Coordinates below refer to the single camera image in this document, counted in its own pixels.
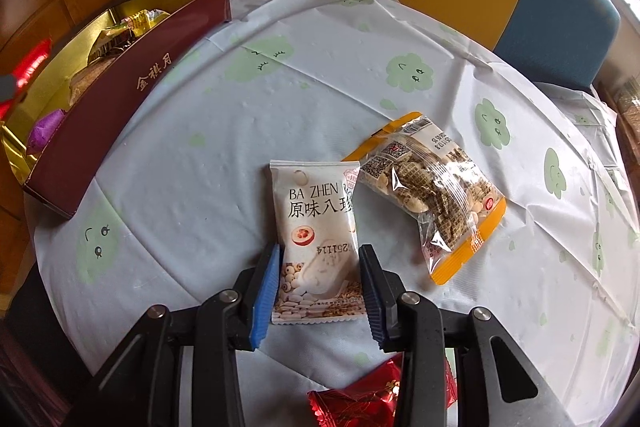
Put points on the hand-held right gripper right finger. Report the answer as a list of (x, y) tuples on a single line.
[(374, 302)]

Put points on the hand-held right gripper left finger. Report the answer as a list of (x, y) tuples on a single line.
[(265, 302)]

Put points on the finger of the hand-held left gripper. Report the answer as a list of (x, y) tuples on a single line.
[(7, 88)]

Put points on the purple snack packet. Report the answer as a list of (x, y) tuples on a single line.
[(45, 129)]

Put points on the red foil snack packet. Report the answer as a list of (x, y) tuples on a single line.
[(360, 399)]

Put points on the white snack packet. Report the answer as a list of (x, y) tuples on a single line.
[(315, 217)]

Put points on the clear nut packet orange edges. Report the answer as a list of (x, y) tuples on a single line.
[(430, 197)]

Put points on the maroon box with gold inside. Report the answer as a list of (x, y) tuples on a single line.
[(130, 92)]

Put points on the yellow snack packet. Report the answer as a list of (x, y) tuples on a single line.
[(145, 19)]

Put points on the cloud print sheet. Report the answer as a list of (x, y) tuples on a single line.
[(300, 72)]

